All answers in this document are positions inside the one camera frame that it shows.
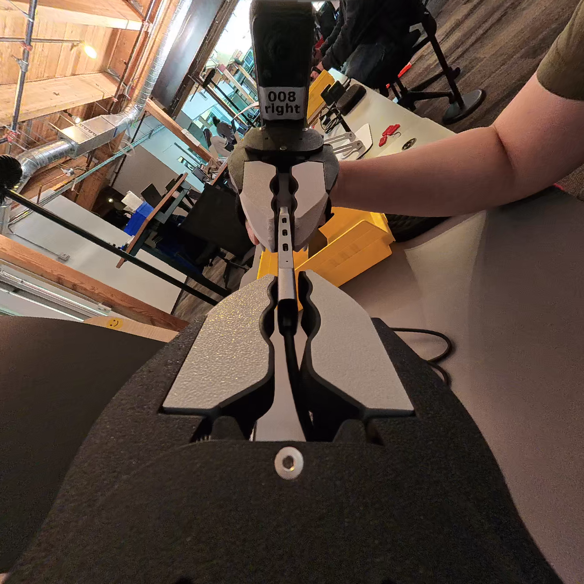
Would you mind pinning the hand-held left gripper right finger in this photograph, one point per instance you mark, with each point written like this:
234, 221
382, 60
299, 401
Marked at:
356, 360

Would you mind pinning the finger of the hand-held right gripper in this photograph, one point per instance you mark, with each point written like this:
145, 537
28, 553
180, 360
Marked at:
312, 200
258, 200

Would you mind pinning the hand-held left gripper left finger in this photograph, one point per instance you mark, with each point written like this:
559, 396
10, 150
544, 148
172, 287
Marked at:
228, 356

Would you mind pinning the grey usb hub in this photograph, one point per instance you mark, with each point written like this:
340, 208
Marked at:
286, 283

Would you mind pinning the person's right forearm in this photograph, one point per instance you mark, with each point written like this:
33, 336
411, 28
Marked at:
433, 173

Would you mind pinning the yellow plastic bin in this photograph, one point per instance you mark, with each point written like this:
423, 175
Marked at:
319, 91
346, 246

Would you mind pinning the white board stand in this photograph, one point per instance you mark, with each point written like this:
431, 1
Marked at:
360, 137

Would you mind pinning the red clamp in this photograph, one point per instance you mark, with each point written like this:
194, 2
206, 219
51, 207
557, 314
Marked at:
388, 132

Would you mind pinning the dark ribbed object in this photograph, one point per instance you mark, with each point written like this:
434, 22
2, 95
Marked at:
419, 228

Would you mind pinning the blue plastic bin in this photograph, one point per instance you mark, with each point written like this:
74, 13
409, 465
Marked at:
139, 216

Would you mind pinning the silver ventilation ducts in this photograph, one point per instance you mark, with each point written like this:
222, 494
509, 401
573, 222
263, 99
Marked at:
150, 68

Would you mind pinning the black boom pole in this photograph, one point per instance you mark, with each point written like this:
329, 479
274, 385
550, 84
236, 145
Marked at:
114, 242

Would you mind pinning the wooden board with black panel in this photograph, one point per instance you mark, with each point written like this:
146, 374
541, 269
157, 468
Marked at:
54, 388

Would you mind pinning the black fuzzy microphone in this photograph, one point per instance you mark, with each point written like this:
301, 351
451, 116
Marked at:
8, 178

